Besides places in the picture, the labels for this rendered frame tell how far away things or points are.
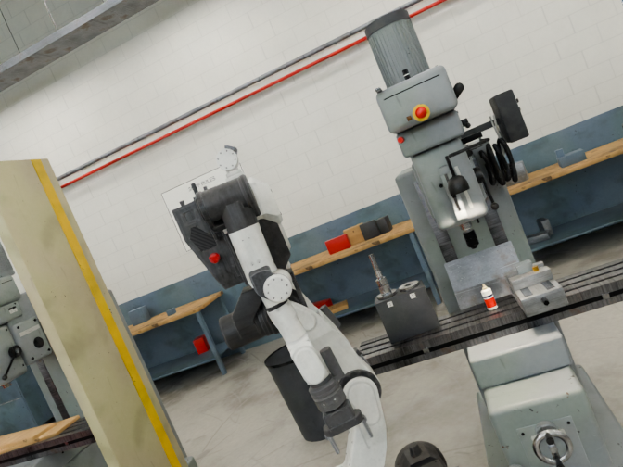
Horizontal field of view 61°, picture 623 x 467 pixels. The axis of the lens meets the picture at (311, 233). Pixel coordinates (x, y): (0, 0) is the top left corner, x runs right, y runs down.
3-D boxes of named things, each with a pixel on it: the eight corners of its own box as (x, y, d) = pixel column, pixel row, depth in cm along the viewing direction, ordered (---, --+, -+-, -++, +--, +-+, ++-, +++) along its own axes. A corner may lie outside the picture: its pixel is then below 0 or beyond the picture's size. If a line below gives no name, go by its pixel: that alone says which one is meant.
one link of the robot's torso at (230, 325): (230, 356, 164) (208, 305, 163) (234, 345, 177) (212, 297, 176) (312, 321, 166) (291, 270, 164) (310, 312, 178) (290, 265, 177)
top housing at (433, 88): (460, 105, 183) (443, 61, 182) (389, 135, 190) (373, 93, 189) (454, 111, 228) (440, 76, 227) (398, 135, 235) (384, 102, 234)
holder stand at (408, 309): (440, 326, 219) (423, 283, 218) (391, 345, 222) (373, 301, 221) (437, 318, 231) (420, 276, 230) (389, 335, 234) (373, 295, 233)
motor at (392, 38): (434, 77, 218) (405, 4, 216) (389, 97, 224) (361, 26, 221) (434, 82, 237) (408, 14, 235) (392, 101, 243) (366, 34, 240)
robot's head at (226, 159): (223, 180, 162) (211, 153, 161) (226, 181, 172) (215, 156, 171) (243, 171, 162) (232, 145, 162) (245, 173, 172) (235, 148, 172)
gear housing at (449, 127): (466, 133, 193) (456, 107, 192) (403, 159, 200) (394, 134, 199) (462, 133, 225) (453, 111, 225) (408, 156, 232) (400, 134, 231)
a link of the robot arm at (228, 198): (217, 238, 142) (197, 191, 141) (221, 236, 151) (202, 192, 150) (258, 222, 143) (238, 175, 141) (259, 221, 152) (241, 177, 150)
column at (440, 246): (608, 445, 250) (490, 138, 238) (509, 468, 263) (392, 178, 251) (579, 395, 298) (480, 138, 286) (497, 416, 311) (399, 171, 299)
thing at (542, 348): (575, 364, 187) (563, 334, 186) (478, 391, 196) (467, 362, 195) (546, 318, 235) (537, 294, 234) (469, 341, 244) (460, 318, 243)
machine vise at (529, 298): (569, 304, 188) (558, 276, 188) (527, 318, 192) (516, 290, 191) (545, 280, 222) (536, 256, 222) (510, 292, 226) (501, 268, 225)
